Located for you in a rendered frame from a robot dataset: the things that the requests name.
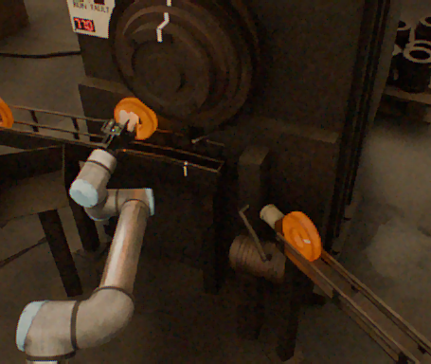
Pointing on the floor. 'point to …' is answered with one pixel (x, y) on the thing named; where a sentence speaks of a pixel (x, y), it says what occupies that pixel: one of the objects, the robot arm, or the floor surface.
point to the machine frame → (265, 129)
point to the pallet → (417, 68)
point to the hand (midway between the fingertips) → (134, 114)
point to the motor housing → (253, 282)
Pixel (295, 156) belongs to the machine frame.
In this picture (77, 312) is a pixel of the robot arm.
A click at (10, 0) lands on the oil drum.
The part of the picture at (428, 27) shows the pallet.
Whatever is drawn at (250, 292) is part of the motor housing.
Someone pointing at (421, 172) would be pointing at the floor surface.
